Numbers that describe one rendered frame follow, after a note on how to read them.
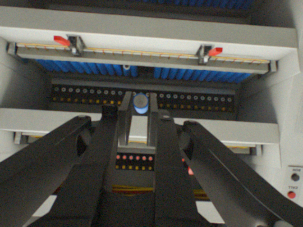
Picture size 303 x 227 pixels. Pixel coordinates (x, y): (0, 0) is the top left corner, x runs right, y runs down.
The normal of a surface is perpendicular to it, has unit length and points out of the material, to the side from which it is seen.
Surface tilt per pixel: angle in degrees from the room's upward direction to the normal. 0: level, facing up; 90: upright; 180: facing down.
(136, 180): 90
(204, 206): 111
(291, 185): 90
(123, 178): 90
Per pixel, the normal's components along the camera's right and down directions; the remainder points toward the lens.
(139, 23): 0.04, -0.19
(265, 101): -1.00, -0.06
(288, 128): 0.03, 0.17
